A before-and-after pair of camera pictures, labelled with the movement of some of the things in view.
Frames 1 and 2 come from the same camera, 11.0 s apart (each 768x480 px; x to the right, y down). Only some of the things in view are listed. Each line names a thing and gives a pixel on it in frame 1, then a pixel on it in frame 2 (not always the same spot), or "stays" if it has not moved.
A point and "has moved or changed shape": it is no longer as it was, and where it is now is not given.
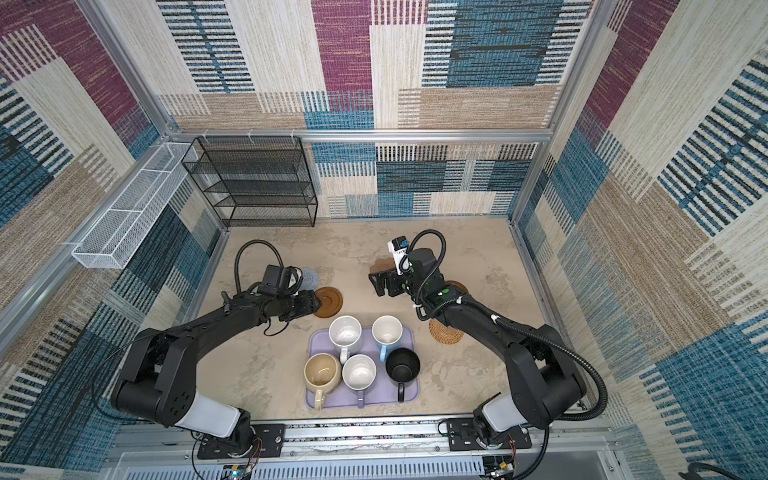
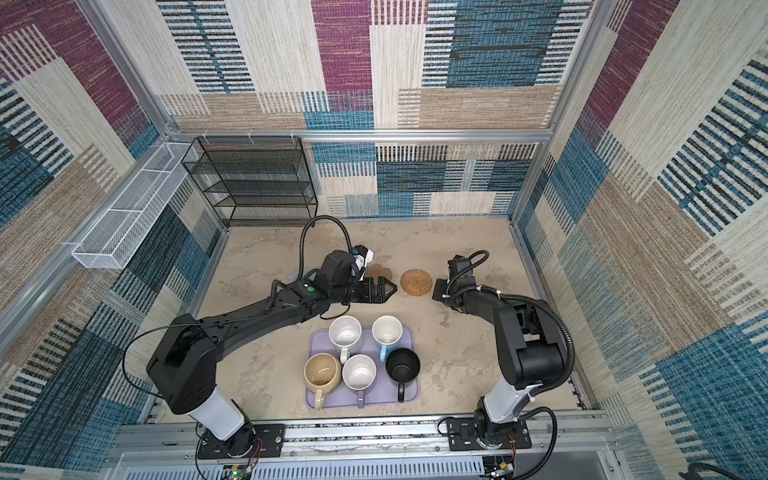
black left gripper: [306, 303] → [368, 286]
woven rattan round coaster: [445, 334] has moved or changed shape
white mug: [345, 331] stays
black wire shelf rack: [255, 181] stays
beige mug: [322, 373] stays
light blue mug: [387, 330] stays
